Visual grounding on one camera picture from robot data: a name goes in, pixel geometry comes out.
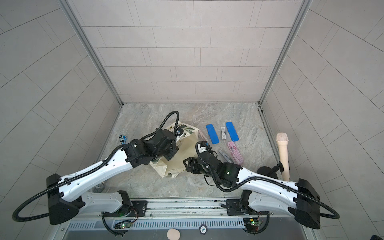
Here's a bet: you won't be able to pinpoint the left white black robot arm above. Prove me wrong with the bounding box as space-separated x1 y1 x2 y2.
46 129 185 225

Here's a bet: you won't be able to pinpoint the blue plastic case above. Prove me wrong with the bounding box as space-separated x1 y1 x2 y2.
226 122 239 142
206 124 220 144

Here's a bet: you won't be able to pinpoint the right green circuit board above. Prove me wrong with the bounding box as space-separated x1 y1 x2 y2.
243 218 261 233

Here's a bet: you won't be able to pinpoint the aluminium rail frame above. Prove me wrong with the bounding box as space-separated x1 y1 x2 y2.
45 192 294 240

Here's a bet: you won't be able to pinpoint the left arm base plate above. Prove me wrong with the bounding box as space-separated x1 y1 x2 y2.
104 200 148 218

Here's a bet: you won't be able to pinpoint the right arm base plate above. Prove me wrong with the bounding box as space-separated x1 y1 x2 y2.
221 199 268 216

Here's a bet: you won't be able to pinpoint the beige microphone on stand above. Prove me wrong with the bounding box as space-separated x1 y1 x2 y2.
276 133 290 182

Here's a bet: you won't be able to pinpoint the small blue white toy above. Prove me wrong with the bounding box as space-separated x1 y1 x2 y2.
119 135 127 145

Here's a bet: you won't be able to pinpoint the green circuit board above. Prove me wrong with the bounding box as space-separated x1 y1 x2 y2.
243 218 261 233
114 220 134 230

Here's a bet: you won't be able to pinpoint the pink plastic case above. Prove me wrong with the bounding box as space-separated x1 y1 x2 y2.
227 142 244 165

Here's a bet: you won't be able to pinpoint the cream canvas tote bag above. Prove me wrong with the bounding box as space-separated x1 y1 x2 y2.
150 123 199 179

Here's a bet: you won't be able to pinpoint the clear slim pen case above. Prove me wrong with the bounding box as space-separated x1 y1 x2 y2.
218 149 234 163

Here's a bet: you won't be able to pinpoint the clear case with pink compass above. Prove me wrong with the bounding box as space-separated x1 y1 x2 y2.
198 130 208 142

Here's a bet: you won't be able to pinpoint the left green circuit board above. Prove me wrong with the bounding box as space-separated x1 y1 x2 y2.
114 220 134 230

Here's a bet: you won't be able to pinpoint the round beige disc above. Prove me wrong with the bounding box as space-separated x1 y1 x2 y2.
167 229 181 240

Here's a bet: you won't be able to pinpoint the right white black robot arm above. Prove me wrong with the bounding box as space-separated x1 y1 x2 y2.
183 142 324 230

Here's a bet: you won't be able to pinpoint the round black white button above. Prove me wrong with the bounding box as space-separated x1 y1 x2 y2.
199 225 208 235

